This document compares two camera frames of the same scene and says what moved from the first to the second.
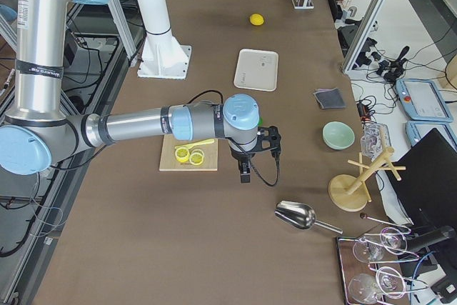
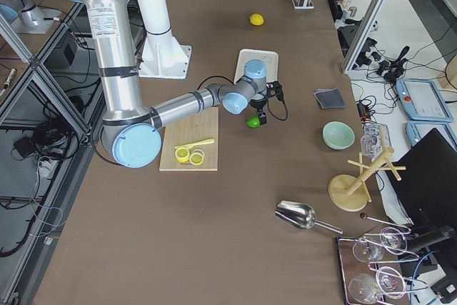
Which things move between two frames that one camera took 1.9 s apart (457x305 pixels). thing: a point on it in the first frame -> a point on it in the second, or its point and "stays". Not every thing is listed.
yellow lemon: [256, 19] stays
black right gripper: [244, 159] -> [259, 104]
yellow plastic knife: [191, 146] stays
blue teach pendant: [422, 101] stays
